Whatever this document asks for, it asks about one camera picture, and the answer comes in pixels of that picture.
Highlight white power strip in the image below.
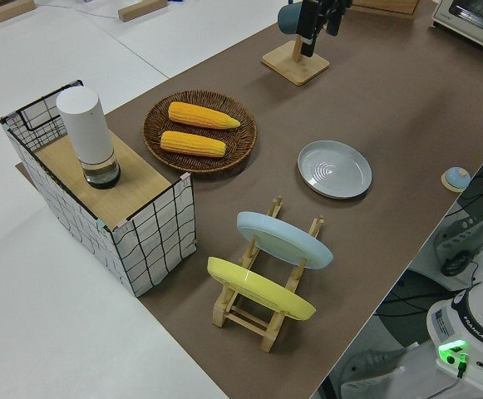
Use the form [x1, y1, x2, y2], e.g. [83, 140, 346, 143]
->
[433, 215, 483, 267]

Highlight large brown table mat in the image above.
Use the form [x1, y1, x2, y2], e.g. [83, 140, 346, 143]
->
[14, 0, 483, 399]

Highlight light blue plate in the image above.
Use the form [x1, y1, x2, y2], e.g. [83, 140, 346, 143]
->
[236, 210, 335, 272]

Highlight short light wooden block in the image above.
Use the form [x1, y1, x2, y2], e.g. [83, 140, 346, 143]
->
[117, 0, 170, 22]

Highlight dark teal mug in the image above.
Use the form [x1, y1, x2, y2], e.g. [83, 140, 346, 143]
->
[277, 1, 304, 37]

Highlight gray round plate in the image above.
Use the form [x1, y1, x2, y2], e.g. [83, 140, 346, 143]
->
[297, 140, 373, 201]

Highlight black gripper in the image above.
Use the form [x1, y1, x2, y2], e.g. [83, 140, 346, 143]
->
[299, 0, 354, 58]

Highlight light wooden board lid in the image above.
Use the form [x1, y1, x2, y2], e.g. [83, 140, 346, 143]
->
[34, 131, 172, 230]

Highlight long light wooden block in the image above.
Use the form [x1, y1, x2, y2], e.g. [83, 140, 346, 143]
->
[0, 0, 36, 30]

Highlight round brown wicker tray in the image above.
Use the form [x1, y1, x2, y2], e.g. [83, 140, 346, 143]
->
[142, 90, 259, 175]

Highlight yellow plate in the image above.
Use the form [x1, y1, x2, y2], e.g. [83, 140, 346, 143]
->
[206, 256, 318, 323]

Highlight white cylinder bottle clear base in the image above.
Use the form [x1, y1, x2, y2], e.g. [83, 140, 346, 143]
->
[55, 86, 122, 190]

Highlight wire basket with grid cover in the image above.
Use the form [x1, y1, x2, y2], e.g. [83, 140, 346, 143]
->
[0, 78, 197, 298]

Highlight thin blue cable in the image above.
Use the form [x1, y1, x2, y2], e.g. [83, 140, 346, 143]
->
[37, 0, 120, 21]

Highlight long pointed yellow corn cob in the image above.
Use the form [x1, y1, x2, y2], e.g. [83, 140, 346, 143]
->
[167, 101, 242, 131]

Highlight green lit cable plug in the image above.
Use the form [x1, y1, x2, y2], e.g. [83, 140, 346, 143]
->
[456, 352, 470, 380]

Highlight short blunt yellow corn cob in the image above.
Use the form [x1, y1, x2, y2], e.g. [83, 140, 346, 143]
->
[159, 130, 228, 159]

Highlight wooden dish rack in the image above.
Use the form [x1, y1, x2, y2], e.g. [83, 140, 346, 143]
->
[211, 194, 326, 354]

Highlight wooden mug rack stand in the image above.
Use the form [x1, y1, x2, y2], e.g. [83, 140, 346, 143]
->
[261, 33, 331, 87]

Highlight black power adapter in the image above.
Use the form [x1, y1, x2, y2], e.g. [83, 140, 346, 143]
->
[440, 250, 471, 278]

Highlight cream toaster oven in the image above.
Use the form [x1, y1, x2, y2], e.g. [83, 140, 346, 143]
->
[431, 0, 483, 53]

